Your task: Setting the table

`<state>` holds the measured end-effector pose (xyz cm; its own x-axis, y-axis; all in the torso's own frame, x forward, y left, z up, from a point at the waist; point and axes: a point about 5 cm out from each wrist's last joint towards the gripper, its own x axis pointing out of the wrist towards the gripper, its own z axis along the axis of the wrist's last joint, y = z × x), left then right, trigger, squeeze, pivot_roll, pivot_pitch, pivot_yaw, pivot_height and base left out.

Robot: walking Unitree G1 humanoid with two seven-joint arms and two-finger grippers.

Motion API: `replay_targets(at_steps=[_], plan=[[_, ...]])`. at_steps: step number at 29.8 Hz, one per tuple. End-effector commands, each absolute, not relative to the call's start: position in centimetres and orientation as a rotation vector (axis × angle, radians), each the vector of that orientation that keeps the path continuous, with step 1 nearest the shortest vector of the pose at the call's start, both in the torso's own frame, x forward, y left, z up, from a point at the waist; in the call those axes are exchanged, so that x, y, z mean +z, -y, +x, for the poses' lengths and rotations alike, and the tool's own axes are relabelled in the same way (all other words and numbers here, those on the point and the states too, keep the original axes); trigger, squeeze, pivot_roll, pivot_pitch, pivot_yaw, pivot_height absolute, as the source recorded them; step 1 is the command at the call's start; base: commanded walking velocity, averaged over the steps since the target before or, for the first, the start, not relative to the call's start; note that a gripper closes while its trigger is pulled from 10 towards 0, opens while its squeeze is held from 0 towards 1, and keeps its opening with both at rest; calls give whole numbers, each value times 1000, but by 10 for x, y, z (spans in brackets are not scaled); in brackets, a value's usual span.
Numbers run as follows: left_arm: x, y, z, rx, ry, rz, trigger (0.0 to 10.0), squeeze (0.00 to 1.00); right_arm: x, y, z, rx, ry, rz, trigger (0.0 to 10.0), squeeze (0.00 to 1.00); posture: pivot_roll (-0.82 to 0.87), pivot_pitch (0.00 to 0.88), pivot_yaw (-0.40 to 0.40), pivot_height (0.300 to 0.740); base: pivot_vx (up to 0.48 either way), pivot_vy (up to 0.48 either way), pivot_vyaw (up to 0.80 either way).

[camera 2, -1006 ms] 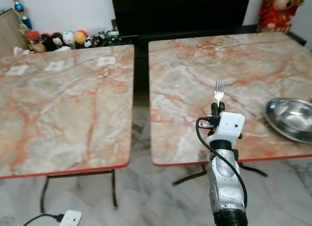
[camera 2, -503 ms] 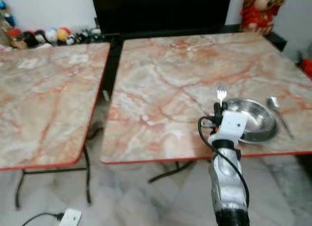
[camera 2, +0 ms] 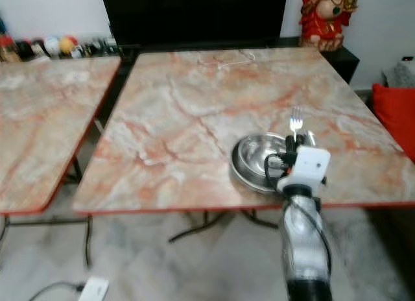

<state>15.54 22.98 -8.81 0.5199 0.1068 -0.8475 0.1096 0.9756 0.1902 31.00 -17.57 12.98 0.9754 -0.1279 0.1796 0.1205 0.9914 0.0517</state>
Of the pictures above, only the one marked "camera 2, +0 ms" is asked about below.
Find red topped small figurine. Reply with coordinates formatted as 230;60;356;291
0;34;21;63

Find grey floor cable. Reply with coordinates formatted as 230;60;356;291
29;282;84;301

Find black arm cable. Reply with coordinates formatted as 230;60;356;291
263;152;333;269

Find steel bowl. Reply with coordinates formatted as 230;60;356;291
235;132;294;178

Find white round ornament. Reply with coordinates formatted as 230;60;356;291
43;36;60;57

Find white power adapter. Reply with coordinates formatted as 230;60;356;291
77;277;110;301

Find yellow red ball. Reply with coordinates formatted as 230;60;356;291
59;35;78;55

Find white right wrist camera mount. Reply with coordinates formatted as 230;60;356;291
276;145;332;193

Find red cushion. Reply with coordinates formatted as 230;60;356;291
372;83;415;163

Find steel fork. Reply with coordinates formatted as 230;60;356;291
289;106;304;145

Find grey cloth bundle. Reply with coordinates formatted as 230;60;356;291
383;56;415;89

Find black television screen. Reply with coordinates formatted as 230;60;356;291
100;0;289;47

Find black crossed table legs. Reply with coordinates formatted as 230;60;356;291
167;209;281;244

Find red seated figurine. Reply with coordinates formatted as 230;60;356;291
298;0;359;53

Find black straight table legs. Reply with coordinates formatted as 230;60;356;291
0;160;94;271

